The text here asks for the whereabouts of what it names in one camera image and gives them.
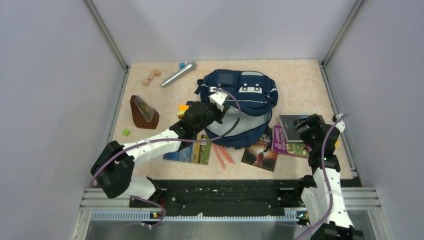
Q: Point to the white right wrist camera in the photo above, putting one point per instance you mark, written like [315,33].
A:
[338,122]

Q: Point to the wooden block puzzle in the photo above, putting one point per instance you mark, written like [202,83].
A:
[153,73]

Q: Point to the dark blue Wuthering Heights book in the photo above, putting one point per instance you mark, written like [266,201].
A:
[288,123]

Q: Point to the purple Treehouse book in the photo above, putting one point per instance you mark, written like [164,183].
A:
[281,146]

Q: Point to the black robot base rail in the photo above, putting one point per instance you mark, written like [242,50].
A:
[230,198]

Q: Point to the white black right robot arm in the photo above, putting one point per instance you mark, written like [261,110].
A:
[322,193]

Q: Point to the orange pencils bundle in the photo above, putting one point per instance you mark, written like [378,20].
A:
[222,155]

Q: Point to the small green cube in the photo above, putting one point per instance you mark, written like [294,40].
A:
[126,132]

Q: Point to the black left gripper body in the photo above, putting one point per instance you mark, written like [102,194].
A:
[212,113]

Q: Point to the silver microphone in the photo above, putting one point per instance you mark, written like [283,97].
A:
[188,67]

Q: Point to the brown wooden metronome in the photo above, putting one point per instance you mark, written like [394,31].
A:
[143,115]

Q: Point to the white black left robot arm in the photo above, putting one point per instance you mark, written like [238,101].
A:
[114,168]

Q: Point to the stacked colourful toy bricks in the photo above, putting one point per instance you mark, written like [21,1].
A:
[181,111]

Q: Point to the Three Days To See book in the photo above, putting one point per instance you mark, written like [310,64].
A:
[260,154]

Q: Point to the blue green landscape book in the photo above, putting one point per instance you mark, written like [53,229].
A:
[197,153]

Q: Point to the navy blue student backpack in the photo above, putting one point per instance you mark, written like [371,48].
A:
[253,95]

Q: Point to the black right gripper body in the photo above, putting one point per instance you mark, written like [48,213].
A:
[309,137]

